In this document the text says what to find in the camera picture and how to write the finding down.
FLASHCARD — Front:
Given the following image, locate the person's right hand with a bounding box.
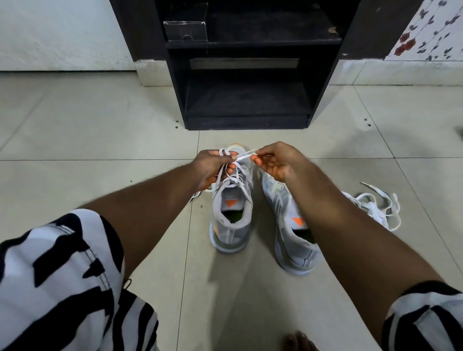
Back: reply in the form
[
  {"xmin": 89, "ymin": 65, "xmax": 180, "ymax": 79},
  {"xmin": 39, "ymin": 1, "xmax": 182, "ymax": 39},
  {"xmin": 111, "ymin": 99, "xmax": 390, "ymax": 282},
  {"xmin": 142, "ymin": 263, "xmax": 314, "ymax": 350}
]
[{"xmin": 250, "ymin": 141, "xmax": 312, "ymax": 183}]

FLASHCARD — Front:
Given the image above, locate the person's left hand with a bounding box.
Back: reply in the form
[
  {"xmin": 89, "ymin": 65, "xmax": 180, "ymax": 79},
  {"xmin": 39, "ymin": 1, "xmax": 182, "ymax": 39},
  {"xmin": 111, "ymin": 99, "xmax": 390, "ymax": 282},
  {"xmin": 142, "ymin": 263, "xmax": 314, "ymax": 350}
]
[{"xmin": 191, "ymin": 149, "xmax": 239, "ymax": 191}]

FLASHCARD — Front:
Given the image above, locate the grey sneaker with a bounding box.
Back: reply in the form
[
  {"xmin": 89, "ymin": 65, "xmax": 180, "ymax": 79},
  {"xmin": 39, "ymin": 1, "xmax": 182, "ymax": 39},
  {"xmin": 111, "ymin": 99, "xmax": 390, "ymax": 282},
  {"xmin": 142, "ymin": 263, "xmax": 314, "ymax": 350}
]
[
  {"xmin": 262, "ymin": 172, "xmax": 324, "ymax": 276},
  {"xmin": 209, "ymin": 144, "xmax": 254, "ymax": 254}
]

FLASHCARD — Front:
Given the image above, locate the clear plastic box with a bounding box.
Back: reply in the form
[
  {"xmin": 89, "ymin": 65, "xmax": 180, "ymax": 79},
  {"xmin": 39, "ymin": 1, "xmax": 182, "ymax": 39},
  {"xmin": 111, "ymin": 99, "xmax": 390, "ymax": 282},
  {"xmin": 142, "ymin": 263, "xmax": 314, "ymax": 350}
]
[{"xmin": 163, "ymin": 2, "xmax": 209, "ymax": 42}]

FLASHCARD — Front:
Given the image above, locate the person's right forearm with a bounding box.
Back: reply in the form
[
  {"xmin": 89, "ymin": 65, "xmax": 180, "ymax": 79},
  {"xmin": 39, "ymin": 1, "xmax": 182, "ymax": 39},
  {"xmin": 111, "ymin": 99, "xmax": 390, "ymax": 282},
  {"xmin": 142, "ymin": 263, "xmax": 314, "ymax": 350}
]
[{"xmin": 286, "ymin": 162, "xmax": 444, "ymax": 344}]

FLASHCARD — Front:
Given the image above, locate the person's left forearm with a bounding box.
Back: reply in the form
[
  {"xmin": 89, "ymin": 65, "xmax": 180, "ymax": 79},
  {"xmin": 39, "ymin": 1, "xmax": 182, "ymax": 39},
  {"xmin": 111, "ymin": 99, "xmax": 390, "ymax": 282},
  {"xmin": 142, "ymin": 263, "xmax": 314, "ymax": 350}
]
[{"xmin": 80, "ymin": 162, "xmax": 203, "ymax": 281}]

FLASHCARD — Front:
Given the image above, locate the person's right foot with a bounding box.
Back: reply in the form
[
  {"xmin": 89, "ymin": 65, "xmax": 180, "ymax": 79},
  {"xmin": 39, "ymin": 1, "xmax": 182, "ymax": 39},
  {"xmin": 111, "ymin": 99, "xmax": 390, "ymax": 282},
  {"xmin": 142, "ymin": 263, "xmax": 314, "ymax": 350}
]
[{"xmin": 283, "ymin": 331, "xmax": 319, "ymax": 351}]

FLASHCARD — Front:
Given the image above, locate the black open shelf box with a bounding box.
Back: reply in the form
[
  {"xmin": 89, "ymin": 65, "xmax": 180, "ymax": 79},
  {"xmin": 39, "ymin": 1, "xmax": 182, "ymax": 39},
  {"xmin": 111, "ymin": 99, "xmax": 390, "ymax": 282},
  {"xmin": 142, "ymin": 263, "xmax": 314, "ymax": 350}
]
[{"xmin": 155, "ymin": 0, "xmax": 362, "ymax": 131}]

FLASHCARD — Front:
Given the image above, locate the dark brown wooden cabinet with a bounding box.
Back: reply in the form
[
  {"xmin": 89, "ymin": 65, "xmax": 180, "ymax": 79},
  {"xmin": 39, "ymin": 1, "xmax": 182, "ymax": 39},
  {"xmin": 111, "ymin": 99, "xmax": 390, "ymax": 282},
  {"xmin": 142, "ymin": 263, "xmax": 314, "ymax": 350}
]
[{"xmin": 109, "ymin": 0, "xmax": 424, "ymax": 62}]

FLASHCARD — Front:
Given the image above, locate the zebra striped garment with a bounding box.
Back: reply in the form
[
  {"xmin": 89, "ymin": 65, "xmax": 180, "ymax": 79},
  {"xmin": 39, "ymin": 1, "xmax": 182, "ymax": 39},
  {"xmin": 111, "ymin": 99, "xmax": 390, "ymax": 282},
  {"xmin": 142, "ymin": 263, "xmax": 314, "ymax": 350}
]
[{"xmin": 0, "ymin": 208, "xmax": 463, "ymax": 351}]

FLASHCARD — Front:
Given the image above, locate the white floral patterned sheet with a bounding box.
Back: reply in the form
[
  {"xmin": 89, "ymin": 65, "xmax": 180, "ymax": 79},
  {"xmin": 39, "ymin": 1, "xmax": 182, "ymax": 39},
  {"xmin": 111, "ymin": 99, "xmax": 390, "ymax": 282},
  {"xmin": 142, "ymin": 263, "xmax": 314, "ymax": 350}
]
[{"xmin": 385, "ymin": 0, "xmax": 463, "ymax": 61}]

